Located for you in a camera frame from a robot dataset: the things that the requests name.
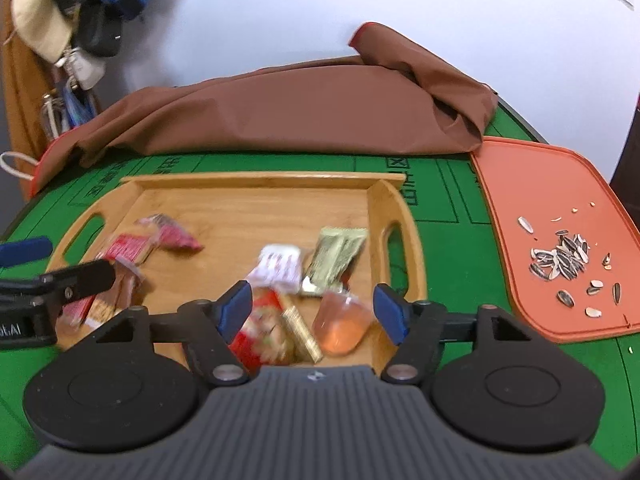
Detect wooden handled tray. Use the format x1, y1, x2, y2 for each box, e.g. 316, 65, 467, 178
44, 171, 428, 368

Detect brown cloth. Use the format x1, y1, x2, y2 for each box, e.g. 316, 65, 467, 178
30, 22, 499, 198

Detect green gold foil packet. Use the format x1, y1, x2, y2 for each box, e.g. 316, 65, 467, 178
299, 226, 369, 299

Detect orange jelly cup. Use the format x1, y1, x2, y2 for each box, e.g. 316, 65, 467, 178
311, 290, 377, 357

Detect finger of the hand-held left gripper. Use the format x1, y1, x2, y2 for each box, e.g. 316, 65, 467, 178
0, 236, 54, 267
0, 259, 117, 312

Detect pile of sunflower seeds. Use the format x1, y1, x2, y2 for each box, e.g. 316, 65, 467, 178
516, 202, 623, 318

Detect white pink snack packet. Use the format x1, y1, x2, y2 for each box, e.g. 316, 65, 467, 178
246, 244, 304, 292

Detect red nut snack packet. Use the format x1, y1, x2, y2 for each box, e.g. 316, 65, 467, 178
229, 289, 325, 367

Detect small red snack packet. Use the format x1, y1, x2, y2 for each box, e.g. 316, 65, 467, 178
136, 213, 205, 253

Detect blue lanyards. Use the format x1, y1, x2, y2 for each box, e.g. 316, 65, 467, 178
62, 82, 96, 131

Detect orange plastic tray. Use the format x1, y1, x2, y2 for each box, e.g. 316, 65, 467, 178
469, 136, 640, 343

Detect white cord loop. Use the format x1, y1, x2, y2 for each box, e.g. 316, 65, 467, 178
0, 151, 41, 181

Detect beige hat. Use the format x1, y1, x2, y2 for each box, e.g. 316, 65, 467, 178
11, 0, 76, 63

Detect dark flowered cloth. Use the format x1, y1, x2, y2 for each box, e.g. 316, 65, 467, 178
611, 92, 640, 201

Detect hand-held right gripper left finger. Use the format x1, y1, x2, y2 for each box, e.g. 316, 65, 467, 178
95, 280, 253, 387

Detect white cables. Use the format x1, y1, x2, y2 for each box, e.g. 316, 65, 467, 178
41, 92, 66, 143

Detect white pouch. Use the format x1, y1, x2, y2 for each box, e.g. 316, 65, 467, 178
55, 47, 107, 91

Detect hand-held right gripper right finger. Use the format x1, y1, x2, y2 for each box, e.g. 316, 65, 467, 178
374, 282, 536, 386

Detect brown red snack packet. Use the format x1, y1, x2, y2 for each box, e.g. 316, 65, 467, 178
59, 234, 147, 331

